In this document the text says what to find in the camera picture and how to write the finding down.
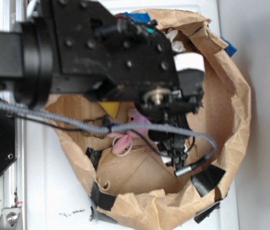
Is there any grey braided cable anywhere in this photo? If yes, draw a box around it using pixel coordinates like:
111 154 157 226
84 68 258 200
0 97 218 178

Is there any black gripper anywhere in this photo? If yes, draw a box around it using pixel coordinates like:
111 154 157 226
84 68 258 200
51 0 204 168

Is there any aluminium rail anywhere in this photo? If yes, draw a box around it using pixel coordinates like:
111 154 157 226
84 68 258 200
3 0 28 230

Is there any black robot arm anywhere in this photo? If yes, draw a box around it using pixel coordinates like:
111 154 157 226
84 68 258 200
0 0 204 168

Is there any yellow sponge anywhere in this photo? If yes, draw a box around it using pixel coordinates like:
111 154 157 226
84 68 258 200
98 102 120 119

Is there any white ribbon cable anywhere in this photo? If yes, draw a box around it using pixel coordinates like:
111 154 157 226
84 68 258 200
174 52 205 72

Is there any metal corner bracket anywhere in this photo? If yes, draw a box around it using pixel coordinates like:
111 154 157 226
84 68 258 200
0 207 23 230

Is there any brown paper bag bin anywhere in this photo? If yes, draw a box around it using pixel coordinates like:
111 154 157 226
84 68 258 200
56 9 251 230

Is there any crumpled white paper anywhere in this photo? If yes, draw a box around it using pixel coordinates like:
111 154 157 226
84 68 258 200
166 28 186 53

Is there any white plastic tray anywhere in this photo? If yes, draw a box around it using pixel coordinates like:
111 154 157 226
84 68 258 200
26 0 240 230

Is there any red blue wire bundle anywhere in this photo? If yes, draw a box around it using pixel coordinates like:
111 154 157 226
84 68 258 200
113 13 159 35

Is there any brown rock lump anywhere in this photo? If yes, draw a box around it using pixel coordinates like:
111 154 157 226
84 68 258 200
81 115 110 139

